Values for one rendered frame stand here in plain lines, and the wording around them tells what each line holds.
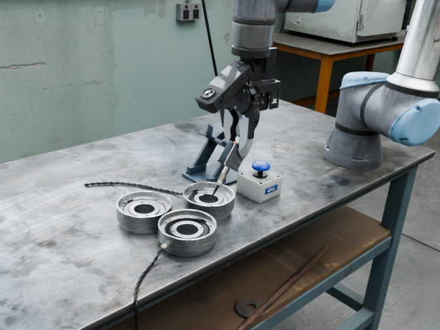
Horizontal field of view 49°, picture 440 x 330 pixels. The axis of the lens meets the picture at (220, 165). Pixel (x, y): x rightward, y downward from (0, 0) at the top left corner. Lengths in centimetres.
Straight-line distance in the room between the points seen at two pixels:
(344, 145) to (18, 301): 83
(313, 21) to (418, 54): 212
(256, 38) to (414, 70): 41
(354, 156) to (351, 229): 31
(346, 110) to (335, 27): 191
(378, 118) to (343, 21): 197
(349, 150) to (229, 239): 47
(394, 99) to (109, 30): 179
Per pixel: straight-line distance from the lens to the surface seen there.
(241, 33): 87
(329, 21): 316
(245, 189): 105
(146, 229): 91
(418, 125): 114
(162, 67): 287
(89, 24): 258
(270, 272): 127
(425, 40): 113
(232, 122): 94
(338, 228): 150
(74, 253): 89
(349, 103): 124
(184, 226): 90
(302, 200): 108
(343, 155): 127
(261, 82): 91
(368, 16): 307
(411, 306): 221
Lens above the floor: 130
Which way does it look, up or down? 24 degrees down
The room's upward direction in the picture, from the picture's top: 4 degrees clockwise
